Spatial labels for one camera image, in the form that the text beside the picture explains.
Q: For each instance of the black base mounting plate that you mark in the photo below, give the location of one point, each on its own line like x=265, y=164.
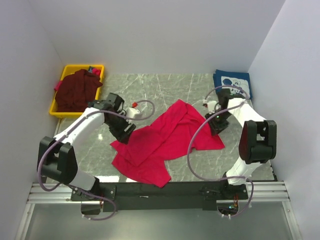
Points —
x=105, y=205

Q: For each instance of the aluminium frame rail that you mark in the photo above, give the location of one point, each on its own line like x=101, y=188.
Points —
x=261, y=191

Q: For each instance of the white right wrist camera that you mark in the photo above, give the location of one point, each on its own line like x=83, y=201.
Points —
x=211, y=105

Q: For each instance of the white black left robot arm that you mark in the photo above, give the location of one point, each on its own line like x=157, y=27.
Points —
x=56, y=155

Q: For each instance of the pink garment in bin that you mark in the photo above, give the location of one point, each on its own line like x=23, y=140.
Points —
x=57, y=86

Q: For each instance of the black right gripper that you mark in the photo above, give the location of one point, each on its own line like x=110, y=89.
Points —
x=216, y=128

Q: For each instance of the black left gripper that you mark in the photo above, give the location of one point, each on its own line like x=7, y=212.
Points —
x=121, y=135

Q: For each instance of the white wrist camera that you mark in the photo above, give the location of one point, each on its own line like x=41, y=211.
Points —
x=211, y=105
x=133, y=113

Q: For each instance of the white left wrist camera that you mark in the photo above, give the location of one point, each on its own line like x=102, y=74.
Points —
x=133, y=113

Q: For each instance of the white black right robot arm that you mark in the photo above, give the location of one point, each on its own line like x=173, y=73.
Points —
x=258, y=140

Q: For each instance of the folded blue printed t-shirt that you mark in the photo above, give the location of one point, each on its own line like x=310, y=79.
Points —
x=237, y=82

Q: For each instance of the bright red t-shirt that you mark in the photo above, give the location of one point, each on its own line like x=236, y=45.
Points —
x=167, y=138

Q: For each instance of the dark maroon t-shirt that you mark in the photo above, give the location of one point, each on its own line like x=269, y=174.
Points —
x=76, y=91

